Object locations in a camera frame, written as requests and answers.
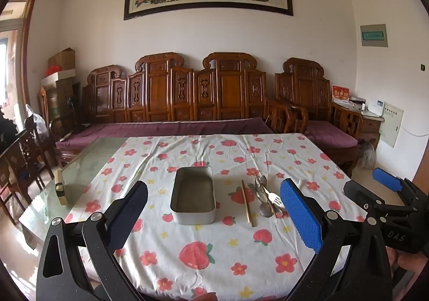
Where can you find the small tan black box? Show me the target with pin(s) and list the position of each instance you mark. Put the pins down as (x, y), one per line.
(60, 187)

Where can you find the purple sofa cushion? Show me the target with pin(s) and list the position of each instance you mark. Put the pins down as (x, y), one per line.
(161, 130)

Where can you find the strawberry flower print tablecloth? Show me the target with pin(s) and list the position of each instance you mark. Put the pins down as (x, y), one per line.
(201, 230)

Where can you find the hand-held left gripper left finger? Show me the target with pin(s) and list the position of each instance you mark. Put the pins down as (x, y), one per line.
(133, 208)

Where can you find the brown cardboard box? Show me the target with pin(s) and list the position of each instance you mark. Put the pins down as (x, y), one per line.
(62, 59)

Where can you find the wooden side table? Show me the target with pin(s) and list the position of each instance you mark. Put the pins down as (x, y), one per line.
(370, 126)

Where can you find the grey wall electrical panel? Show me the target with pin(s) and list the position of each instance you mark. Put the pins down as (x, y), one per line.
(392, 126)

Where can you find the green framed wall box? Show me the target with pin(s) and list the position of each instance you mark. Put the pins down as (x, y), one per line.
(374, 35)

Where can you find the wooden door frame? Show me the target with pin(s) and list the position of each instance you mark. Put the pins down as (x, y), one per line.
(26, 53)

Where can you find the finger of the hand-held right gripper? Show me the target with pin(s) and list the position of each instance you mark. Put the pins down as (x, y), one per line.
(363, 196)
(387, 179)

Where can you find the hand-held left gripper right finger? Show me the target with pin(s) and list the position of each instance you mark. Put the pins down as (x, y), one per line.
(300, 217)

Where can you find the carved wooden long sofa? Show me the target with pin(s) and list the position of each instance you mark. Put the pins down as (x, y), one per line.
(187, 93)

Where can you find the wooden dining chair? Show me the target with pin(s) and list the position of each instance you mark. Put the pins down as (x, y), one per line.
(16, 183)
(35, 153)

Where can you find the purple armchair cushion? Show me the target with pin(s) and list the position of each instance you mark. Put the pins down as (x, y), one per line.
(330, 133)

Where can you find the dark storage cabinet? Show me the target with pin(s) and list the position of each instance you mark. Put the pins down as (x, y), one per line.
(67, 103)

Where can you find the carved wooden armchair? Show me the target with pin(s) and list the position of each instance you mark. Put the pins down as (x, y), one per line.
(303, 90)

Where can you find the wooden chopstick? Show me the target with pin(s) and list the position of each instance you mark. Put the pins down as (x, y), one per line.
(245, 202)
(250, 212)

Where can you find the red desk calendar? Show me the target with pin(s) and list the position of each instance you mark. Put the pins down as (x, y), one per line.
(340, 93)

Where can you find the white plastic bag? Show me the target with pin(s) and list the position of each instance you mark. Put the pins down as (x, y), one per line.
(37, 123)

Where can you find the metal fork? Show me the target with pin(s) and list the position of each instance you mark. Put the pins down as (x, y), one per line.
(275, 199)

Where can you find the grey floor bag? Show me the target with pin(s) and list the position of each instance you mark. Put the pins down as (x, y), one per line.
(367, 155)

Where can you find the person's right hand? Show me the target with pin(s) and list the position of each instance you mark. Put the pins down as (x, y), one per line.
(407, 265)

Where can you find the white flat box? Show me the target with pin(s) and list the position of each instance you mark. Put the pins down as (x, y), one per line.
(58, 78)

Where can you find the rectangular metal tin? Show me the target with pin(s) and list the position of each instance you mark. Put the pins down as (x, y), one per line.
(192, 197)

